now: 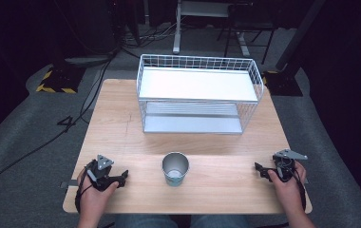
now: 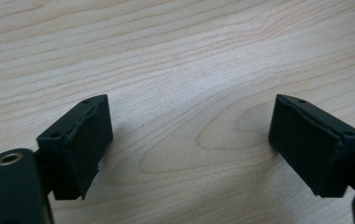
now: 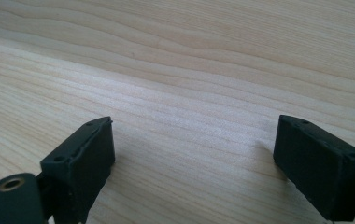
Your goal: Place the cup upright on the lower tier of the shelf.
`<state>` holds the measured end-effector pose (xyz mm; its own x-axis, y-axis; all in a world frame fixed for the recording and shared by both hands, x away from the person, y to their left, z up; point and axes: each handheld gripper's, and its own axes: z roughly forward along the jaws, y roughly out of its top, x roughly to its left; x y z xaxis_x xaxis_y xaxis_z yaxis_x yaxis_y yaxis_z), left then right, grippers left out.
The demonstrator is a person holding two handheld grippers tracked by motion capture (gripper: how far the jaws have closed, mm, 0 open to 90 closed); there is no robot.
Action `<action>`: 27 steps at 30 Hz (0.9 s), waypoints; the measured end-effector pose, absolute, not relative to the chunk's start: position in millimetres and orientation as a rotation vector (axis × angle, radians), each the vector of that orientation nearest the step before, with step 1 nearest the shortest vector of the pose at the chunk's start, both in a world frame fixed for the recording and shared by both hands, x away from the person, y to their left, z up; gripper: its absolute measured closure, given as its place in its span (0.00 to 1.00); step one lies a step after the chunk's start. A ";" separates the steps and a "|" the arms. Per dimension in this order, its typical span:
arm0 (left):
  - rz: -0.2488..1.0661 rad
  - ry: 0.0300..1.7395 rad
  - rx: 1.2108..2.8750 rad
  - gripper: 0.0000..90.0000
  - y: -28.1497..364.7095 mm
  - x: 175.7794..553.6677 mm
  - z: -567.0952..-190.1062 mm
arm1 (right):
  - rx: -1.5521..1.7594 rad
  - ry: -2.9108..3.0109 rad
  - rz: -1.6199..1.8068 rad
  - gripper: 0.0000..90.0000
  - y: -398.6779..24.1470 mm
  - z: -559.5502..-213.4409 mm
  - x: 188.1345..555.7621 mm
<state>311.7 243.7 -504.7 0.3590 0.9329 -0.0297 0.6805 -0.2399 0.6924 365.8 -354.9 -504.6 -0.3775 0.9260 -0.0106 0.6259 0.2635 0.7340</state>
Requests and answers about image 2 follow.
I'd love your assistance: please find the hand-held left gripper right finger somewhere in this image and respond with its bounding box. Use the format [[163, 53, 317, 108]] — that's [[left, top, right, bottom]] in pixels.
[[267, 93, 355, 199]]

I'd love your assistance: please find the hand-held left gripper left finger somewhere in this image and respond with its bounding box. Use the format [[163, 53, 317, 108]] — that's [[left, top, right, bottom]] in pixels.
[[35, 93, 114, 201]]

